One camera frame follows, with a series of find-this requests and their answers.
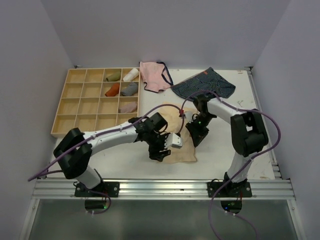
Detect purple cable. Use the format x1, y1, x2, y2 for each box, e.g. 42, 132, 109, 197
178, 89, 282, 240
27, 104, 187, 215

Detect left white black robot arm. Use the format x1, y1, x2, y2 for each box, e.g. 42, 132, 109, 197
53, 112, 174, 197

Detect white rolled underwear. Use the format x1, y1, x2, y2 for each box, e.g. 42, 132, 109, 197
122, 68, 139, 82

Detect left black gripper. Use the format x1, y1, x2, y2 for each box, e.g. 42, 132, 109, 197
146, 130, 171, 161

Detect orange rolled underwear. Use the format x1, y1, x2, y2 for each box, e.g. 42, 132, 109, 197
104, 83, 120, 97

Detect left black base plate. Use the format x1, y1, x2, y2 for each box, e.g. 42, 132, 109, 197
73, 181, 120, 198

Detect wooden compartment tray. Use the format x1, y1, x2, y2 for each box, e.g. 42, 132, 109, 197
51, 67, 141, 138

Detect pink underwear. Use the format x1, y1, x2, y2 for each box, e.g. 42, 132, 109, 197
139, 61, 174, 93

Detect mauve rolled underwear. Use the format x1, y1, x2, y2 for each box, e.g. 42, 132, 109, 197
118, 102, 138, 114

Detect aluminium mounting rail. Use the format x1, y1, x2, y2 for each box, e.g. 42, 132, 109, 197
31, 178, 295, 200

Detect olive rolled underwear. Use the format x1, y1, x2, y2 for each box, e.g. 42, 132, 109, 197
104, 71, 121, 82

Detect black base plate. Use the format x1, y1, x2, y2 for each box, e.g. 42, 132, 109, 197
206, 180, 253, 198
73, 181, 120, 198

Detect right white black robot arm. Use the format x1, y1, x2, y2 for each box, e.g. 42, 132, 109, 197
185, 94, 269, 197

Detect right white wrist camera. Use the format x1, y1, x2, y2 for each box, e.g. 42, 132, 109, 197
179, 109, 194, 123

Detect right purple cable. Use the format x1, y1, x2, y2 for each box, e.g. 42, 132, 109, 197
178, 89, 282, 240

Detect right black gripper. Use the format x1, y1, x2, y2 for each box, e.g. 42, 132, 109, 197
186, 112, 215, 146

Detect beige underwear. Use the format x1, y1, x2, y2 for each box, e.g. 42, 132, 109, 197
155, 106, 197, 164

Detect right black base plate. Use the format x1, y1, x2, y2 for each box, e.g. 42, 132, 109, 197
206, 180, 253, 198

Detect grey rolled underwear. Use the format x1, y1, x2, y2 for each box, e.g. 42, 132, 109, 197
120, 82, 139, 97

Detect blue striped boxer shorts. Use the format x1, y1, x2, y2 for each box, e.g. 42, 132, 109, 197
171, 67, 236, 101

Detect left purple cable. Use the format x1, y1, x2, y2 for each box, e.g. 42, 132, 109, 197
27, 104, 187, 215

